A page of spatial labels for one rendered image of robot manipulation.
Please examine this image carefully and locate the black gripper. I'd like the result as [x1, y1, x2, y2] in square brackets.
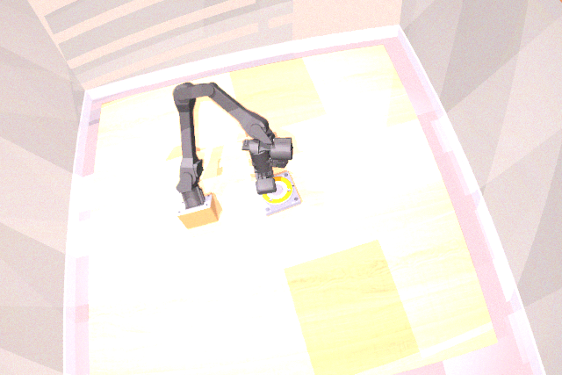
[251, 153, 277, 195]

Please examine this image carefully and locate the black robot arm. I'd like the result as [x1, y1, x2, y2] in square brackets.
[172, 82, 293, 210]

